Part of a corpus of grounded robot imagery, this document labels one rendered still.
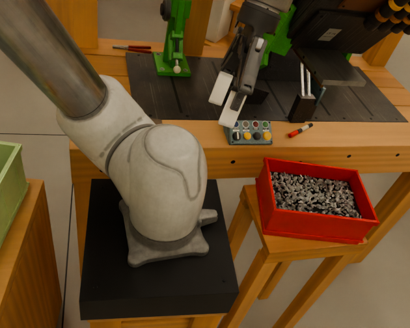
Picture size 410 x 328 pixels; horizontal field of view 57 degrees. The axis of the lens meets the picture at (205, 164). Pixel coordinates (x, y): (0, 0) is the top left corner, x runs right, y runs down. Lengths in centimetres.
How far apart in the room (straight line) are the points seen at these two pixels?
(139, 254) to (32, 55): 44
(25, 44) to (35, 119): 206
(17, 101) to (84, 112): 211
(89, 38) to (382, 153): 120
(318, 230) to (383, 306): 117
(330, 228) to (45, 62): 86
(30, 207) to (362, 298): 169
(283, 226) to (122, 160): 55
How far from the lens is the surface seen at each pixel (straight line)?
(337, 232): 119
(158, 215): 74
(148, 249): 84
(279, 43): 134
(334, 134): 146
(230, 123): 71
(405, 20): 133
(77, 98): 72
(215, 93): 83
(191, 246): 86
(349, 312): 215
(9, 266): 106
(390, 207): 200
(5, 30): 62
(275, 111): 144
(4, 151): 110
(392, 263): 248
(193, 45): 168
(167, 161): 68
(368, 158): 154
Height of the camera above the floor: 168
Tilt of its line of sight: 43 degrees down
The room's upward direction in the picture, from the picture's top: 15 degrees clockwise
